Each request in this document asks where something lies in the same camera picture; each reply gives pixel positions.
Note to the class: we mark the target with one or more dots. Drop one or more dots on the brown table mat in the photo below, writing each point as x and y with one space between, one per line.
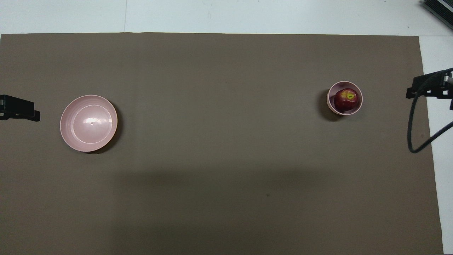
226 170

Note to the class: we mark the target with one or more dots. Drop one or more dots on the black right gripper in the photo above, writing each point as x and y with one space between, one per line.
446 90

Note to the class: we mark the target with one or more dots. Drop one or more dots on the dark red apple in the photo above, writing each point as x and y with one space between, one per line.
346 100

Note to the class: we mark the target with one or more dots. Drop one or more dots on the black ribbed device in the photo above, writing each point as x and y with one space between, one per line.
440 10

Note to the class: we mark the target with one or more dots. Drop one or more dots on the pink bowl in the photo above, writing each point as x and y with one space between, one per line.
331 102

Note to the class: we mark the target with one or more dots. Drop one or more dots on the pink plate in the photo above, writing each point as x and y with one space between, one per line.
88 123

